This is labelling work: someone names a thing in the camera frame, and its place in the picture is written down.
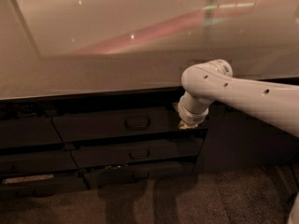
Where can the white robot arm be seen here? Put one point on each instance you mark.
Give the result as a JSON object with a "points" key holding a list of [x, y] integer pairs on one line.
{"points": [[204, 83]]}

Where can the dark left top drawer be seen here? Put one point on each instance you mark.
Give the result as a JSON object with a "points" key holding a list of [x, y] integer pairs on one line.
{"points": [[27, 132]]}

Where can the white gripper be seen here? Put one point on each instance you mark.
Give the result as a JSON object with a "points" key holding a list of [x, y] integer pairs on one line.
{"points": [[192, 118]]}

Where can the dark left bottom drawer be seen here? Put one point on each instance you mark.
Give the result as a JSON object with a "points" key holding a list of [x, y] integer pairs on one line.
{"points": [[40, 185]]}

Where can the dark left middle drawer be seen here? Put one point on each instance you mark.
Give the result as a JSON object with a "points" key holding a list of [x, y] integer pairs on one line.
{"points": [[40, 162]]}

